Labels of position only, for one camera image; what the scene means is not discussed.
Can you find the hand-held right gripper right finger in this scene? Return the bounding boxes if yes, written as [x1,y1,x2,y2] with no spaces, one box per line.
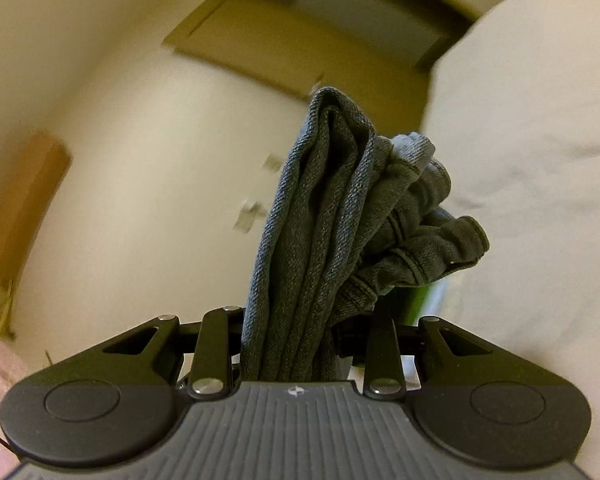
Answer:
[332,312,487,401]

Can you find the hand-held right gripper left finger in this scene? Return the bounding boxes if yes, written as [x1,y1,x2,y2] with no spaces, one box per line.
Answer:
[102,305,244,401]

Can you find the blue denim jeans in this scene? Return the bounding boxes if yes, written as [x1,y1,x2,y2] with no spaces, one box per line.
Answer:
[241,86,491,384]

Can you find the green object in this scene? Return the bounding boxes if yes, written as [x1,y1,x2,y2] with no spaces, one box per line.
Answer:
[404,280,448,332]

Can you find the brown wooden furniture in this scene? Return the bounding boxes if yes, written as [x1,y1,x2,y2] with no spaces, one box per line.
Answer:
[0,130,74,342]

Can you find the white bed duvet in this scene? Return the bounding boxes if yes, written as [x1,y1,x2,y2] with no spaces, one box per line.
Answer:
[421,0,600,413]

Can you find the wooden door frame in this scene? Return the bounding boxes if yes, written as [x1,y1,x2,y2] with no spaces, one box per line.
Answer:
[162,0,516,107]

